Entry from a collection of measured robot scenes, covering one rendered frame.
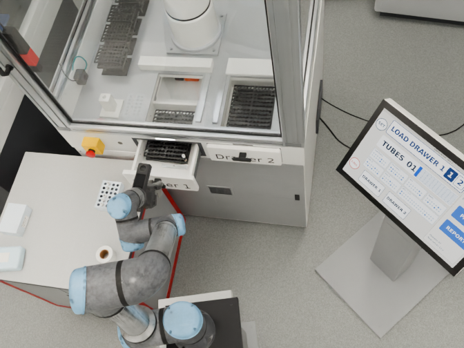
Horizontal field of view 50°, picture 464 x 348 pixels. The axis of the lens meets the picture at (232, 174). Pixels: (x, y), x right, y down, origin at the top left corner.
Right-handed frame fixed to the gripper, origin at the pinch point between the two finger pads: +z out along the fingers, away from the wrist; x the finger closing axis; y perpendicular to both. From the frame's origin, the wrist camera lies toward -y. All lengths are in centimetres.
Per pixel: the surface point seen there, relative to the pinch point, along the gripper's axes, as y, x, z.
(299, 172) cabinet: -4, 53, 25
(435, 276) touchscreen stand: 51, 120, 72
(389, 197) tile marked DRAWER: -4, 85, -9
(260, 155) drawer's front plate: -11.8, 38.3, 10.8
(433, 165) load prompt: -17, 96, -17
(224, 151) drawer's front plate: -12.1, 23.8, 10.3
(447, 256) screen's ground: 11, 104, -18
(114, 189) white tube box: 7.4, -22.2, 9.8
